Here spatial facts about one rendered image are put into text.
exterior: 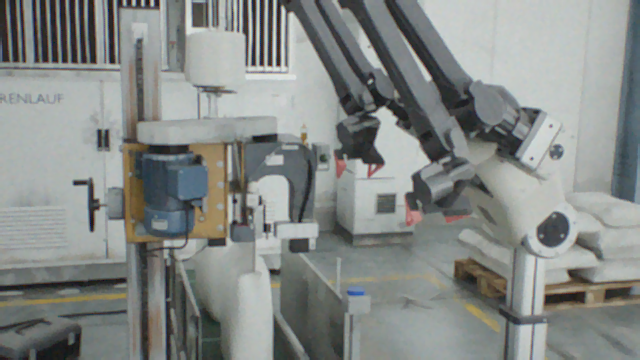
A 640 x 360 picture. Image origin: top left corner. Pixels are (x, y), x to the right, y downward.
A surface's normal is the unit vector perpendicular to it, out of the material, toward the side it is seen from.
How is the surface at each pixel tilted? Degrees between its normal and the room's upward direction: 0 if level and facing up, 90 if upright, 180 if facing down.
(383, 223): 90
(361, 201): 90
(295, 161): 90
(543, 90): 90
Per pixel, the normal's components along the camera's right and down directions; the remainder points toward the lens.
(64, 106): 0.26, 0.18
